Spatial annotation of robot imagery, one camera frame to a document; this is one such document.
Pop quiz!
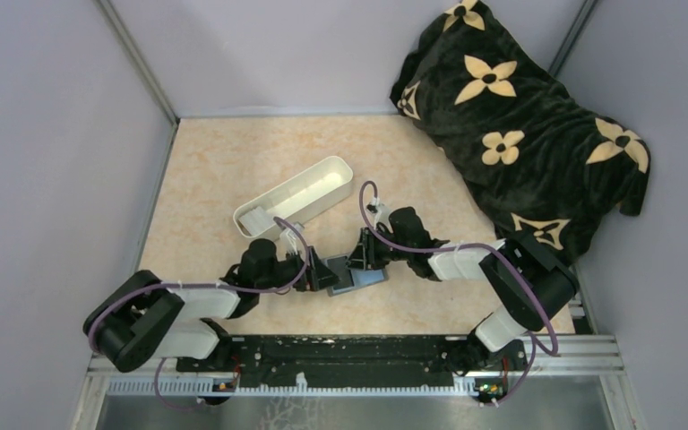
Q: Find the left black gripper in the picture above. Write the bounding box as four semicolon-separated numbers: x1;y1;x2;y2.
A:
257;245;345;291

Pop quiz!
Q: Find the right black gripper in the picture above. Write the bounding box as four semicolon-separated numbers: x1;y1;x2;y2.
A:
343;226;413;271

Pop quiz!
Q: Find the dark credit card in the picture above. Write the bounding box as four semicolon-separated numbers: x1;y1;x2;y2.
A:
326;255;353;290

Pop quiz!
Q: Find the white plastic tray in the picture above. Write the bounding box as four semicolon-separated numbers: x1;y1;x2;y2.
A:
232;156;354;241

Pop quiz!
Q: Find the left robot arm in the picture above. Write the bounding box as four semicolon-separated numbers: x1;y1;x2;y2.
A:
82;239;340;373

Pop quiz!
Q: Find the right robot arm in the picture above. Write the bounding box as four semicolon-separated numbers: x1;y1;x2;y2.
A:
347;207;579;369

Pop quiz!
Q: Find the stack of white cards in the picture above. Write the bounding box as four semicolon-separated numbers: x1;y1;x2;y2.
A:
236;206;277;237

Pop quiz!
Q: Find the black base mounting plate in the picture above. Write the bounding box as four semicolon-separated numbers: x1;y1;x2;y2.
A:
176;335;528;389

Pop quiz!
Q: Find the black floral blanket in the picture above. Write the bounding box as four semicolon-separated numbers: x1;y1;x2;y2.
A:
390;1;651;264

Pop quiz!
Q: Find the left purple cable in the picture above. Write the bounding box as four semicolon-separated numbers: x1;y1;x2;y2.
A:
85;216;313;412

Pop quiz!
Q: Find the purple cable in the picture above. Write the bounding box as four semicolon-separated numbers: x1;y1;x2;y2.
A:
85;216;313;412
358;180;561;408

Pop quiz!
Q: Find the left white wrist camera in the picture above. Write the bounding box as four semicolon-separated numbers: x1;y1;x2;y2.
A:
279;223;307;254

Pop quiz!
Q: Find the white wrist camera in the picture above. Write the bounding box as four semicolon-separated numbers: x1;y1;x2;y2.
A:
279;223;307;254
365;202;391;228

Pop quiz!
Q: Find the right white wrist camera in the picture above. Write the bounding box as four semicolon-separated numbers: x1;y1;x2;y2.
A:
365;202;391;228

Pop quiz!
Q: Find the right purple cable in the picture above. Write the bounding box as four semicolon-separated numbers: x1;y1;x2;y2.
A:
358;180;561;408

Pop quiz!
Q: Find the aluminium frame rail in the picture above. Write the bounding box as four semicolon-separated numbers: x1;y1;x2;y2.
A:
87;335;624;398

